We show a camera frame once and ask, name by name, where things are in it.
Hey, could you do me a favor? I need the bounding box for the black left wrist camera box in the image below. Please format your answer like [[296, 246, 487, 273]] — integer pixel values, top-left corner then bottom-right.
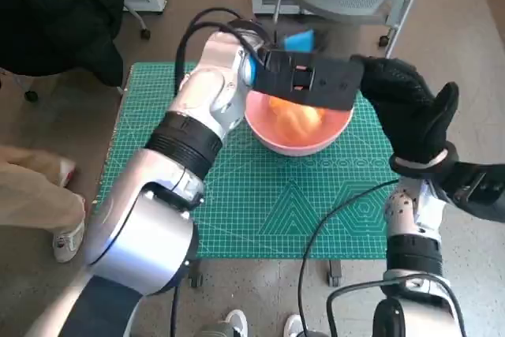
[[252, 49, 366, 111]]

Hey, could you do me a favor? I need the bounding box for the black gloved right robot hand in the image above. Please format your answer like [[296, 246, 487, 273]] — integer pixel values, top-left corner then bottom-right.
[[350, 54, 461, 164]]

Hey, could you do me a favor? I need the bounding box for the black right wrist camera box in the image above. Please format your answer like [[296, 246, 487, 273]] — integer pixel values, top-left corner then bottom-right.
[[437, 161, 505, 224]]

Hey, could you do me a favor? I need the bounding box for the person in tan trousers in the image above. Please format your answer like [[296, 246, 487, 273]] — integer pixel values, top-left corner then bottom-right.
[[0, 143, 87, 264]]

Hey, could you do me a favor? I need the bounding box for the silver chair leg with caster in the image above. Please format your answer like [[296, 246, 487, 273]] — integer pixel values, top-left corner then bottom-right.
[[124, 5, 152, 41], [11, 72, 39, 103]]

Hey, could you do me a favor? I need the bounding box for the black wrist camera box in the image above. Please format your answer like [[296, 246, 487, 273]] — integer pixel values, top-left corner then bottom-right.
[[252, 49, 366, 111], [437, 161, 505, 224]]

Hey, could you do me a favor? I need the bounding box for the long black cable over mat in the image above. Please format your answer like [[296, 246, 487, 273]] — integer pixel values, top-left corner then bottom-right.
[[297, 179, 399, 337]]

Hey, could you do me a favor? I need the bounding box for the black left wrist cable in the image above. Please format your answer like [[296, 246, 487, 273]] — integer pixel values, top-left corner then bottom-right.
[[174, 7, 277, 97]]

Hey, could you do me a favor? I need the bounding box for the pink bowl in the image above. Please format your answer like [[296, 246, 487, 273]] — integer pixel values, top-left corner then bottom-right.
[[244, 90, 355, 157]]

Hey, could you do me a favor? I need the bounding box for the black left upper arm cable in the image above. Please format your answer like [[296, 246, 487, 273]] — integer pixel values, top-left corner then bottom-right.
[[170, 285, 183, 337]]

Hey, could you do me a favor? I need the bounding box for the green cutting mat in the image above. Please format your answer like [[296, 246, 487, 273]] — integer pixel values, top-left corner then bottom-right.
[[94, 61, 399, 261]]

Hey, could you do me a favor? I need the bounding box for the black right arm cable loop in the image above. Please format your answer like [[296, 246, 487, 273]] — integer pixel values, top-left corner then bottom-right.
[[326, 276, 462, 337]]

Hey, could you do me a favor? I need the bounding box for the black table leg with caster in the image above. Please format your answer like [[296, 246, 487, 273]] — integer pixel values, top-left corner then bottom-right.
[[327, 260, 343, 287], [190, 260, 204, 289]]

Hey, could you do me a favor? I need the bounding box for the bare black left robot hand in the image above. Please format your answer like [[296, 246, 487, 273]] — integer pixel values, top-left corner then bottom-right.
[[274, 27, 328, 54]]

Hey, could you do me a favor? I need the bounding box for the rectangular toy bread loaf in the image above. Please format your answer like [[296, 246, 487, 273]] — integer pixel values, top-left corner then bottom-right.
[[267, 98, 329, 135]]

